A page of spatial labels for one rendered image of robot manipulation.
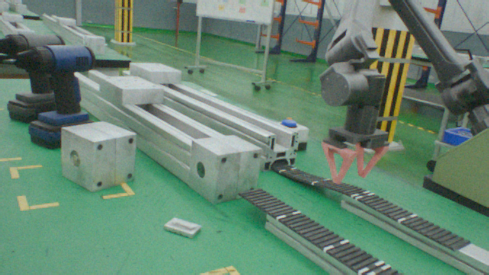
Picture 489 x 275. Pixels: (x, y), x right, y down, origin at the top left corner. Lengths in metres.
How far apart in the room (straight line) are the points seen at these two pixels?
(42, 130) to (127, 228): 0.41
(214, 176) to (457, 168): 0.56
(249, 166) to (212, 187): 0.08
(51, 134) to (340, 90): 0.62
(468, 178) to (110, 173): 0.74
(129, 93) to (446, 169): 0.77
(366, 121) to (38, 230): 0.56
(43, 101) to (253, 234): 0.74
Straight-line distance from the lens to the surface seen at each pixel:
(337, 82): 0.72
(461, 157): 1.05
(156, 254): 0.63
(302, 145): 1.13
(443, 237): 0.75
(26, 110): 1.21
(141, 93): 1.10
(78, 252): 0.64
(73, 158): 0.84
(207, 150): 0.76
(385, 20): 4.25
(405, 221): 0.77
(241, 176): 0.79
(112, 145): 0.80
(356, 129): 0.79
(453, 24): 9.59
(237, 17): 6.73
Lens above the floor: 1.12
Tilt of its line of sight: 16 degrees down
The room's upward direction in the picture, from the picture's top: 7 degrees clockwise
